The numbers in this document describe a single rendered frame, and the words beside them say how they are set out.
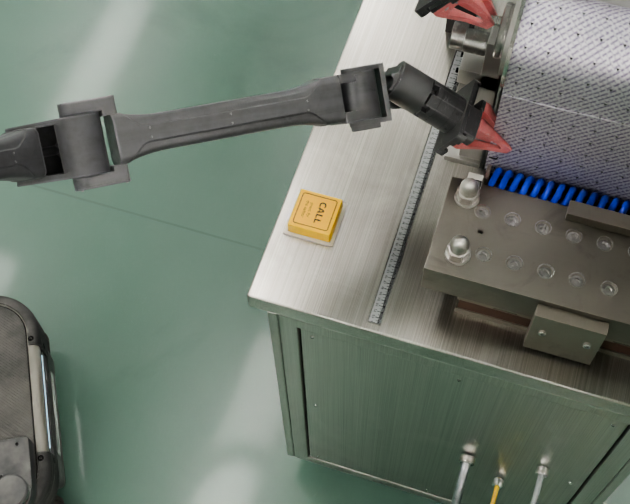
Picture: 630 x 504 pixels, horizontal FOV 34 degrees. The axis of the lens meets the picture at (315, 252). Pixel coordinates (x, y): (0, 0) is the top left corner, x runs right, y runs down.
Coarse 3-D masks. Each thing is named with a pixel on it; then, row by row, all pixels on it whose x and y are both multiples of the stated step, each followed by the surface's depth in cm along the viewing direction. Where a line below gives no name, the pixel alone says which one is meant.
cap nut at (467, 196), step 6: (468, 180) 146; (474, 180) 146; (462, 186) 146; (468, 186) 145; (474, 186) 146; (456, 192) 149; (462, 192) 147; (468, 192) 146; (474, 192) 146; (456, 198) 149; (462, 198) 147; (468, 198) 147; (474, 198) 147; (462, 204) 149; (468, 204) 148; (474, 204) 149
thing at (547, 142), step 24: (504, 96) 137; (504, 120) 142; (528, 120) 140; (552, 120) 138; (576, 120) 137; (600, 120) 135; (528, 144) 145; (552, 144) 143; (576, 144) 141; (600, 144) 140; (624, 144) 138; (504, 168) 152; (528, 168) 150; (552, 168) 148; (576, 168) 146; (600, 168) 144; (624, 168) 143; (600, 192) 149; (624, 192) 148
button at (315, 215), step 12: (300, 192) 163; (312, 192) 163; (300, 204) 162; (312, 204) 162; (324, 204) 162; (336, 204) 162; (300, 216) 161; (312, 216) 161; (324, 216) 161; (336, 216) 161; (288, 228) 161; (300, 228) 160; (312, 228) 160; (324, 228) 160; (324, 240) 161
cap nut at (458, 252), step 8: (456, 240) 141; (464, 240) 141; (448, 248) 143; (456, 248) 141; (464, 248) 141; (448, 256) 144; (456, 256) 143; (464, 256) 143; (456, 264) 144; (464, 264) 144
